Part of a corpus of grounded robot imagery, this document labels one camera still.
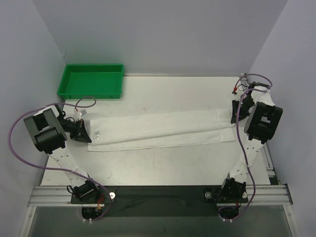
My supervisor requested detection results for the white towel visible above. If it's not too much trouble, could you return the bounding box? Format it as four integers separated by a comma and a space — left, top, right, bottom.
88, 109, 235, 152

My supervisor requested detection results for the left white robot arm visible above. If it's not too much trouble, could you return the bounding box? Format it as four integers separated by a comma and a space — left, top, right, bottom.
24, 105, 101, 203

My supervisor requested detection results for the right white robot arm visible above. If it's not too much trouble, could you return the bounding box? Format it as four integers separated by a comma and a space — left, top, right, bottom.
219, 82, 283, 202

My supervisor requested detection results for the green plastic tray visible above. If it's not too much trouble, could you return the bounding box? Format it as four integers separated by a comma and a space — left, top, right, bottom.
57, 64, 124, 100

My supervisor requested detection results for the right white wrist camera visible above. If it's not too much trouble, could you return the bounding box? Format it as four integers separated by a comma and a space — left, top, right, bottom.
232, 84, 244, 101

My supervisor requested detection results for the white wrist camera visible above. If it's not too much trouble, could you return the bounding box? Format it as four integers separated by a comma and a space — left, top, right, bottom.
73, 109, 87, 121
232, 84, 244, 101

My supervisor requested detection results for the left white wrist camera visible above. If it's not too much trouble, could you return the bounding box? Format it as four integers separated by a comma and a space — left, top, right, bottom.
73, 109, 87, 121

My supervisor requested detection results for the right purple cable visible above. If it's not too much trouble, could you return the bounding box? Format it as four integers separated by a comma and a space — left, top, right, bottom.
217, 73, 274, 218

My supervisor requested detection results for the purple cable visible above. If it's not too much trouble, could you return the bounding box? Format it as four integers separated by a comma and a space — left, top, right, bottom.
217, 73, 274, 218
8, 96, 117, 220

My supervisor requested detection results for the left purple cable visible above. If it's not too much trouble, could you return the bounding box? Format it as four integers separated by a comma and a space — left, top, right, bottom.
8, 96, 117, 220

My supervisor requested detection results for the aluminium frame rail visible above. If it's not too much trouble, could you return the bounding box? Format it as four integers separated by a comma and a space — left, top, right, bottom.
28, 185, 293, 207

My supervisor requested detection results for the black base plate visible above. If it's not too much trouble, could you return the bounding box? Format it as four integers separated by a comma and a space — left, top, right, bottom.
70, 185, 248, 218

